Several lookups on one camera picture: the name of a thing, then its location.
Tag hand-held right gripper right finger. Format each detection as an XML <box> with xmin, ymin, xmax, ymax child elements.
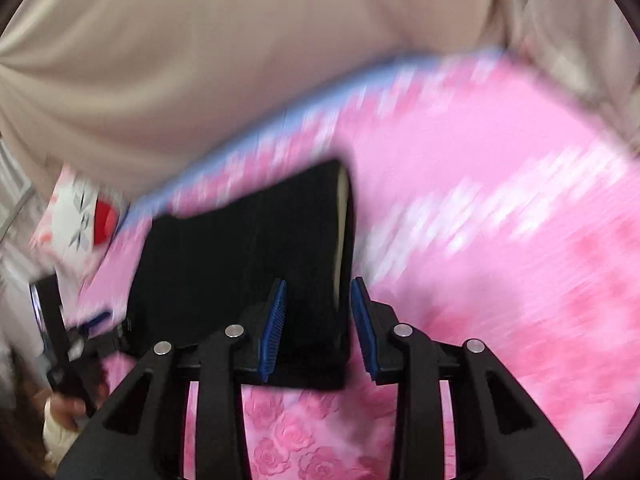
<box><xmin>349</xmin><ymin>276</ymin><xmax>587</xmax><ymax>480</ymax></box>

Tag black pants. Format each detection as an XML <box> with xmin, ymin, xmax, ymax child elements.
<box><xmin>127</xmin><ymin>158</ymin><xmax>359</xmax><ymax>392</ymax></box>

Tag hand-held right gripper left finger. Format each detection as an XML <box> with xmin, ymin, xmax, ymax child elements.
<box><xmin>57</xmin><ymin>279</ymin><xmax>289</xmax><ymax>480</ymax></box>

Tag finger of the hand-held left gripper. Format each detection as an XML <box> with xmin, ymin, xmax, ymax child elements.
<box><xmin>75</xmin><ymin>310</ymin><xmax>135</xmax><ymax>357</ymax></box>

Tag pink floral bedsheet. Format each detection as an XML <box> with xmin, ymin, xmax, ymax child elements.
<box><xmin>75</xmin><ymin>47</ymin><xmax>640</xmax><ymax>480</ymax></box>

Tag cat face pillow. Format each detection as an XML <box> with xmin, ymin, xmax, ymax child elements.
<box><xmin>29</xmin><ymin>165</ymin><xmax>132</xmax><ymax>288</ymax></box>

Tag beige cloth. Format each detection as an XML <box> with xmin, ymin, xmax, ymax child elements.
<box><xmin>0</xmin><ymin>0</ymin><xmax>531</xmax><ymax>198</ymax></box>

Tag white floral blanket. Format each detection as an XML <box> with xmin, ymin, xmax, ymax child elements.
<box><xmin>500</xmin><ymin>0</ymin><xmax>640</xmax><ymax>141</ymax></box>

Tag person's left hand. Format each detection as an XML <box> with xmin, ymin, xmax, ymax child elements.
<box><xmin>49</xmin><ymin>382</ymin><xmax>110</xmax><ymax>423</ymax></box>

